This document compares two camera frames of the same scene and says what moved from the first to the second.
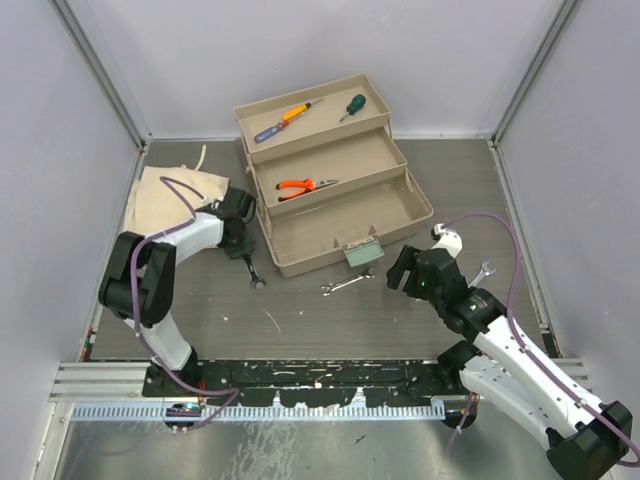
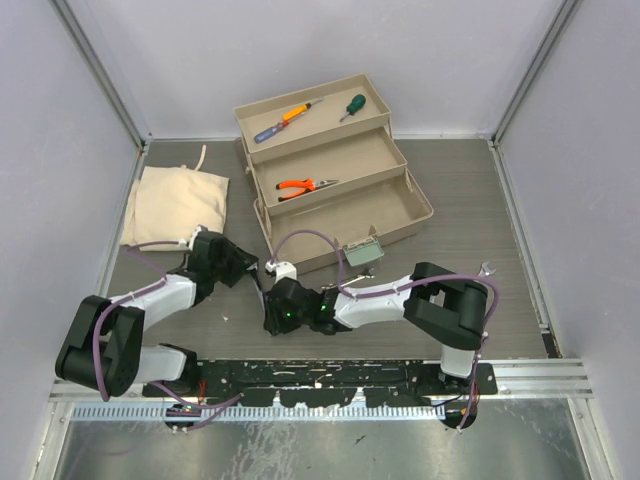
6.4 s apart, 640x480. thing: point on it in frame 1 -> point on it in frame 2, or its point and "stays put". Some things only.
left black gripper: (247, 247) -> (239, 262)
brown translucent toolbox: (330, 177) stays put
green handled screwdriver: (356, 105) stays put
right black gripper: (405, 262) -> (274, 323)
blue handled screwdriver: (268, 132) stays put
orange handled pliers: (306, 186) stays put
